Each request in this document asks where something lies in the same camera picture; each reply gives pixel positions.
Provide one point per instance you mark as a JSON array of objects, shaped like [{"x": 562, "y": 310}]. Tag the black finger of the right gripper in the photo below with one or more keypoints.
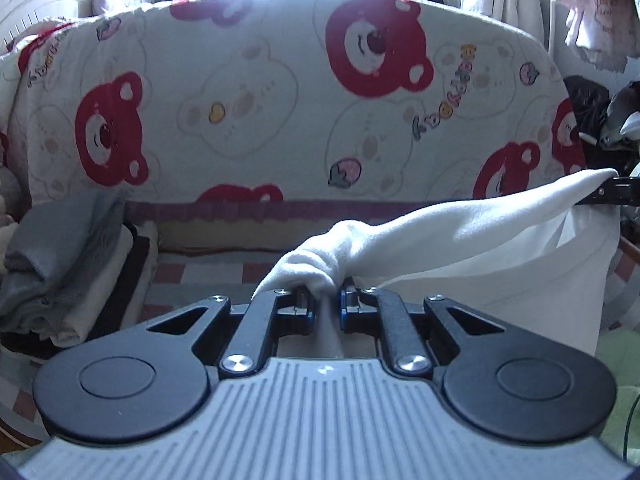
[{"x": 619, "y": 191}]

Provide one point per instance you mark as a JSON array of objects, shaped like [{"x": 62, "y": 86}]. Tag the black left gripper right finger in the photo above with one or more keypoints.
[{"x": 501, "y": 379}]

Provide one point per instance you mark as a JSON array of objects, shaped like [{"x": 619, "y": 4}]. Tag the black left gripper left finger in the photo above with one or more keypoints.
[{"x": 140, "y": 382}]

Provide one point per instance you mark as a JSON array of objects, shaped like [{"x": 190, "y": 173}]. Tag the white fleece garment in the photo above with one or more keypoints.
[{"x": 536, "y": 259}]

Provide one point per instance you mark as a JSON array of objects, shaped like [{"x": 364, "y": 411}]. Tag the hanging pink patterned clothes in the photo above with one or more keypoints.
[{"x": 603, "y": 33}]

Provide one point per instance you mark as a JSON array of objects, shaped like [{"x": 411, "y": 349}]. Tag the cream folded garment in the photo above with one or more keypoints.
[{"x": 115, "y": 297}]

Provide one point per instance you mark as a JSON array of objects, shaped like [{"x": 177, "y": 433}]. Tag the light green blanket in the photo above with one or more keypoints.
[{"x": 619, "y": 351}]

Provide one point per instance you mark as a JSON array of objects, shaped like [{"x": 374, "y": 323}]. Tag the dark brown folded garment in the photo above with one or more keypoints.
[{"x": 61, "y": 293}]

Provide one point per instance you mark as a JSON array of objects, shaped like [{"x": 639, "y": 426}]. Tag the grey folded garment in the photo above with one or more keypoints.
[{"x": 56, "y": 252}]

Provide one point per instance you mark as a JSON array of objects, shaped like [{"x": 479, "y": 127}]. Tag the bear print sofa cover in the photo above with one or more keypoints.
[{"x": 219, "y": 108}]

